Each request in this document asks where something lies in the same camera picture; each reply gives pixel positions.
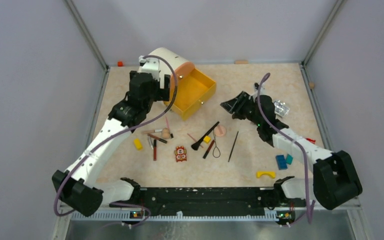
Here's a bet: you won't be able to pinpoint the cream round drawer organizer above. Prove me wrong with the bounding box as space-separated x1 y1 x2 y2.
138 47 217 121

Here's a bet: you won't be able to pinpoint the wooden peg at wall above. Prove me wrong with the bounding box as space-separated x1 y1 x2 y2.
234 59 249 65

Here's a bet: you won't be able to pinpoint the teal block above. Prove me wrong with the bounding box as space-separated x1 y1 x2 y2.
285 154 294 165

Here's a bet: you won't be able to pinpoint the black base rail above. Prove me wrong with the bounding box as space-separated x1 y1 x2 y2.
126 187 306 217

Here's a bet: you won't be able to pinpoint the dark red lip gloss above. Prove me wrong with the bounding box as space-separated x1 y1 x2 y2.
202 140 215 159

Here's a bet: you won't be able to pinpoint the clear plastic wrapper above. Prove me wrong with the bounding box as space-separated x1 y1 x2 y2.
273 100 290 118

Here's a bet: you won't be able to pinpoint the red horseshoe toy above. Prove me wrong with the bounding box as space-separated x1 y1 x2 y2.
306 138 316 144

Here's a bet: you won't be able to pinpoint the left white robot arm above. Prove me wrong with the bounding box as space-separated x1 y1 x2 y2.
52 55 178 217

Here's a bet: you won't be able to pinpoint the brown lipstick tube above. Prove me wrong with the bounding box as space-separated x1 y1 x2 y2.
147 133 168 144

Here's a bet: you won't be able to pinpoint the small yellow cube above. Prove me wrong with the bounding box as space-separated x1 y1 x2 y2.
203 135 212 144

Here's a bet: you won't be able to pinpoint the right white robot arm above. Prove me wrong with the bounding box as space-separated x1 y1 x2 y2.
220 72 363 223

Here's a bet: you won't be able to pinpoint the red owl number toy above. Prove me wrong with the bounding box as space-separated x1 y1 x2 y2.
174 146 187 162

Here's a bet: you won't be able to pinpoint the beige makeup sponge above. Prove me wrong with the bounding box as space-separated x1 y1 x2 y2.
161 128 171 140

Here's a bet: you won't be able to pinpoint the pink thin brush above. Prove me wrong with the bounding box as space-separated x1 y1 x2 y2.
164 116 174 139

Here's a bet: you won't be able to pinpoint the black makeup brush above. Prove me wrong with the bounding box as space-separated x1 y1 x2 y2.
191 121 220 151

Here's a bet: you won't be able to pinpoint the thin black stick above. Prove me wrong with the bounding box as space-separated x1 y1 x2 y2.
227 130 239 163

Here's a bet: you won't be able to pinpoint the yellow wedge block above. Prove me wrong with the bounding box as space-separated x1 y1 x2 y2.
133 138 143 151

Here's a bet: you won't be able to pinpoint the blue lego brick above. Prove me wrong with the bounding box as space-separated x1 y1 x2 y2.
275 155 288 170

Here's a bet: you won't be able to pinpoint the wooden bead on frame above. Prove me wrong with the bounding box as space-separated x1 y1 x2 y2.
308 82 315 90

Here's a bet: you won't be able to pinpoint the yellow arch block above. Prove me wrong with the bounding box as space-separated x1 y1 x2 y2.
256 171 276 179

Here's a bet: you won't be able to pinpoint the pink round powder puff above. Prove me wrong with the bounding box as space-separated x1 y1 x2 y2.
214 124 227 137

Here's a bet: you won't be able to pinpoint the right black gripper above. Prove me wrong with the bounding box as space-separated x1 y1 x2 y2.
221 91 263 127

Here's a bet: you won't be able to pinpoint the nude concealer tube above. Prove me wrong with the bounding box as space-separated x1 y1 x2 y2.
141 128 163 135

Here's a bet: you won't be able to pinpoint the white glue tube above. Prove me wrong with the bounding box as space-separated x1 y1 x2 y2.
148 137 154 150

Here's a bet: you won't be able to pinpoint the black hair loop tool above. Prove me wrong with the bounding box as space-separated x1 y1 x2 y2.
212 131 221 159

